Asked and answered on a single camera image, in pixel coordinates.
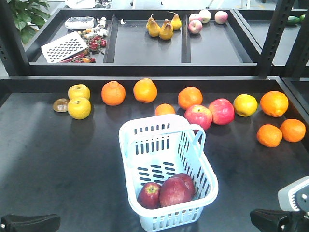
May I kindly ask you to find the white perforated board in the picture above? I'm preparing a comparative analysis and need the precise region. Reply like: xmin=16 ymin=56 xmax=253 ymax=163
xmin=41 ymin=32 xmax=88 ymax=63

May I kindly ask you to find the yellow pear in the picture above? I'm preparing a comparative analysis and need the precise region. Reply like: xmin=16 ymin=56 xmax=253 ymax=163
xmin=68 ymin=84 xmax=91 ymax=100
xmin=68 ymin=97 xmax=91 ymax=120

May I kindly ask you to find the black wooden display table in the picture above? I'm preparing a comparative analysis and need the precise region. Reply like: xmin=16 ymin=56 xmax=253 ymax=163
xmin=0 ymin=77 xmax=309 ymax=232

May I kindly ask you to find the yellow pear front left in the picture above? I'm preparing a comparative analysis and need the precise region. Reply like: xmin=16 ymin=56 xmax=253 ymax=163
xmin=68 ymin=97 xmax=91 ymax=120

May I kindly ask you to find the orange with knob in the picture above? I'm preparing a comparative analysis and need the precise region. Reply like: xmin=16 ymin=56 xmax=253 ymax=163
xmin=133 ymin=78 xmax=157 ymax=103

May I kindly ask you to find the small orange centre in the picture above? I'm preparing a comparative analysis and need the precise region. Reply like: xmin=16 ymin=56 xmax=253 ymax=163
xmin=155 ymin=103 xmax=176 ymax=116

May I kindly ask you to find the red apple pair left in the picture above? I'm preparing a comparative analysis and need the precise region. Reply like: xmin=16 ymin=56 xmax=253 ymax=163
xmin=184 ymin=104 xmax=212 ymax=131

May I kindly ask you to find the black rear display tray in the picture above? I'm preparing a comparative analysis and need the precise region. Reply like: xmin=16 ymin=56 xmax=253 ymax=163
xmin=26 ymin=8 xmax=260 ymax=77

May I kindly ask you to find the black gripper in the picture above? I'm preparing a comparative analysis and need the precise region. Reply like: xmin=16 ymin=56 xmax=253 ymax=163
xmin=250 ymin=209 xmax=309 ymax=232

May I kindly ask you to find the large orange far right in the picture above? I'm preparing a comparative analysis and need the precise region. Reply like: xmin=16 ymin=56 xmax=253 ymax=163
xmin=260 ymin=91 xmax=289 ymax=117

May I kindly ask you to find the yellow round fruit right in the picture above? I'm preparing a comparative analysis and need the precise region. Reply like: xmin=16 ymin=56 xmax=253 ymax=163
xmin=233 ymin=94 xmax=258 ymax=117

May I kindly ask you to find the yellow pear back left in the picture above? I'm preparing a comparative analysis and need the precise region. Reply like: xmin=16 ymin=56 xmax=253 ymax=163
xmin=68 ymin=84 xmax=91 ymax=100

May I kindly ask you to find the white device with buttons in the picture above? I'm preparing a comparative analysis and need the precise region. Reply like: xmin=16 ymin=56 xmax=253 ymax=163
xmin=65 ymin=16 xmax=95 ymax=29

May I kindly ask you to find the green potted plant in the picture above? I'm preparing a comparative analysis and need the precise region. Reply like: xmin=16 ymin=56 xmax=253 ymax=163
xmin=7 ymin=0 xmax=50 ymax=45

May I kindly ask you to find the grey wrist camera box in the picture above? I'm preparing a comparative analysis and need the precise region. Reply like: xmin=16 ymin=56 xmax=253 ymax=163
xmin=278 ymin=176 xmax=309 ymax=212

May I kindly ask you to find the small orange lower right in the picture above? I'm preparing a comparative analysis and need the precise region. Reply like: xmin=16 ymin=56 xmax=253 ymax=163
xmin=280 ymin=119 xmax=306 ymax=143

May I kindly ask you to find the small orange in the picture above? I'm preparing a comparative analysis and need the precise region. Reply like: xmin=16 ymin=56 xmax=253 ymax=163
xmin=256 ymin=124 xmax=283 ymax=148
xmin=155 ymin=103 xmax=176 ymax=116
xmin=280 ymin=119 xmax=306 ymax=143

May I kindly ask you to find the orange behind red apples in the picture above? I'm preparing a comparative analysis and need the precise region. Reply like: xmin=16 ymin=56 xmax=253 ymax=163
xmin=178 ymin=87 xmax=203 ymax=110

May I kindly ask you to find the dark red apple front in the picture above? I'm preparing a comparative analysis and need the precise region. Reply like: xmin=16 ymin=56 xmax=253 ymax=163
xmin=137 ymin=182 xmax=161 ymax=209

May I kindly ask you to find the small orange lower left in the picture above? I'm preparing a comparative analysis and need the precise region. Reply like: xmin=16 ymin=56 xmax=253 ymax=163
xmin=256 ymin=124 xmax=283 ymax=148

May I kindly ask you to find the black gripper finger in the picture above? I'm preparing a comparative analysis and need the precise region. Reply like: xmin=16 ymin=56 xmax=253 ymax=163
xmin=0 ymin=214 xmax=61 ymax=232

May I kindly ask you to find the red apple pair right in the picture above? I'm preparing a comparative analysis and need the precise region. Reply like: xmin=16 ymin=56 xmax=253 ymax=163
xmin=209 ymin=98 xmax=235 ymax=125

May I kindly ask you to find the light blue plastic basket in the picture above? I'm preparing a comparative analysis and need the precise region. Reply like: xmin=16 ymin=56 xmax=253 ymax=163
xmin=119 ymin=114 xmax=219 ymax=232

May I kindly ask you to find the red apple pair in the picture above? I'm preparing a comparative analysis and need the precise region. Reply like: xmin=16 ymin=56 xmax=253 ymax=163
xmin=209 ymin=98 xmax=235 ymax=125
xmin=184 ymin=104 xmax=212 ymax=131

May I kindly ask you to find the brown flat fruit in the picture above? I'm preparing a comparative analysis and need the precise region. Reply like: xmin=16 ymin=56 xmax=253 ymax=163
xmin=53 ymin=98 xmax=70 ymax=113

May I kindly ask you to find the dark red apple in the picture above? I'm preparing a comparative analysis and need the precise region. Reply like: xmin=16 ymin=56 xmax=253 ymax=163
xmin=159 ymin=177 xmax=192 ymax=207
xmin=137 ymin=182 xmax=161 ymax=209
xmin=172 ymin=173 xmax=195 ymax=198

